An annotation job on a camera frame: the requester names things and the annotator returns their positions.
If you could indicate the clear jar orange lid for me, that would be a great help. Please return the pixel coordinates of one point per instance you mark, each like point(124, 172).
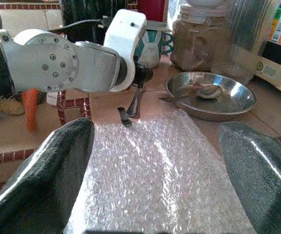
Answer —
point(242, 48)

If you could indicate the shallow steel bowl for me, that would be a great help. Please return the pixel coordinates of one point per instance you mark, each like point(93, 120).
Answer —
point(237, 97)

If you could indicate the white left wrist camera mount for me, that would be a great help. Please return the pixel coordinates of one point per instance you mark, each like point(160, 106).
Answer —
point(123, 31)

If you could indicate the black round appliance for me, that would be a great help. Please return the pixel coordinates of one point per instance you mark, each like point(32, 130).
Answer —
point(81, 9)

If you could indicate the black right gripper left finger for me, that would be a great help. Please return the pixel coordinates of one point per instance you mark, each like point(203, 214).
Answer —
point(33, 182)

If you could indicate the brown potato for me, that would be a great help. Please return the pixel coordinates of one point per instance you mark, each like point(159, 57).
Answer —
point(10, 107)

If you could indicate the steel spoon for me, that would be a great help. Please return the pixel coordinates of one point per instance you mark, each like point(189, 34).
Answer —
point(208, 92)

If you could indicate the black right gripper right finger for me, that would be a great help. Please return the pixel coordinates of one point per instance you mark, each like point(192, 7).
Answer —
point(264, 182)

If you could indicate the clear bubble wrap sheet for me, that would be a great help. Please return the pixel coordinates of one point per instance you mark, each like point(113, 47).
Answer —
point(155, 170)

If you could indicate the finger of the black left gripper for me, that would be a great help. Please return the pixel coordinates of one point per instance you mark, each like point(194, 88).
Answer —
point(134, 107)

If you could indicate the red container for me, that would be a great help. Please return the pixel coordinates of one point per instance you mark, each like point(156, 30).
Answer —
point(151, 9)

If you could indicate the teal white rabbit mug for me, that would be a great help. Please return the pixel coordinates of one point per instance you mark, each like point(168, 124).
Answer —
point(152, 48)

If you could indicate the brown jar pink lid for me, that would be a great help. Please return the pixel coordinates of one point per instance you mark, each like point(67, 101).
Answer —
point(193, 44)

